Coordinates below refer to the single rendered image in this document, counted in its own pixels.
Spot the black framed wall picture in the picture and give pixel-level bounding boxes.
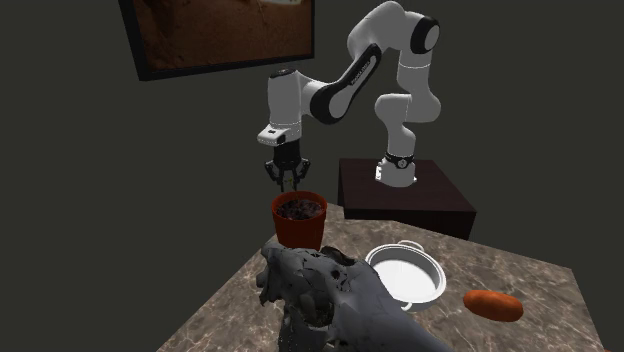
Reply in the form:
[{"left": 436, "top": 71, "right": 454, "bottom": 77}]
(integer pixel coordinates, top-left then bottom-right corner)
[{"left": 118, "top": 0, "right": 316, "bottom": 82}]

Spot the orange sweet potato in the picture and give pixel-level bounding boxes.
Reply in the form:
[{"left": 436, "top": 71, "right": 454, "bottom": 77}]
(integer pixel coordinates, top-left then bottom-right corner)
[{"left": 462, "top": 289, "right": 525, "bottom": 323}]

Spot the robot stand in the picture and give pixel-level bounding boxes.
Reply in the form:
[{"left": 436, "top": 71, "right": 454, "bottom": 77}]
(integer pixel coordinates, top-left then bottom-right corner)
[{"left": 337, "top": 157, "right": 478, "bottom": 242}]

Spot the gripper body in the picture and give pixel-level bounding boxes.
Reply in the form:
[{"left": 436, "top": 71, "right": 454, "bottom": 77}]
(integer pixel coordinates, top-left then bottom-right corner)
[{"left": 272, "top": 139, "right": 302, "bottom": 172}]

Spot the white pot with handles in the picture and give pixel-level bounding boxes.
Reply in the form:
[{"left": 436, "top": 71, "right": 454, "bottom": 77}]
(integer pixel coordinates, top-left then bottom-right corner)
[{"left": 364, "top": 239, "right": 448, "bottom": 313}]

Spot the red flower pot with soil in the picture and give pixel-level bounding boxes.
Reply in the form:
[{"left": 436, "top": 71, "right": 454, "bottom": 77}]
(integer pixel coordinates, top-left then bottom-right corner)
[{"left": 270, "top": 189, "right": 329, "bottom": 252}]

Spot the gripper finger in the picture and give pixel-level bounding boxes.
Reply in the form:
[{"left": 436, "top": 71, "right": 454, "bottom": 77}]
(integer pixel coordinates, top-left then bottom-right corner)
[
  {"left": 290, "top": 157, "right": 312, "bottom": 192},
  {"left": 264, "top": 160, "right": 285, "bottom": 193}
]

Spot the grey animal skull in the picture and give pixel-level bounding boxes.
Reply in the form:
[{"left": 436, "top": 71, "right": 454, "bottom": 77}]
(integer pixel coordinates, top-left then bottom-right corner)
[{"left": 255, "top": 241, "right": 452, "bottom": 352}]

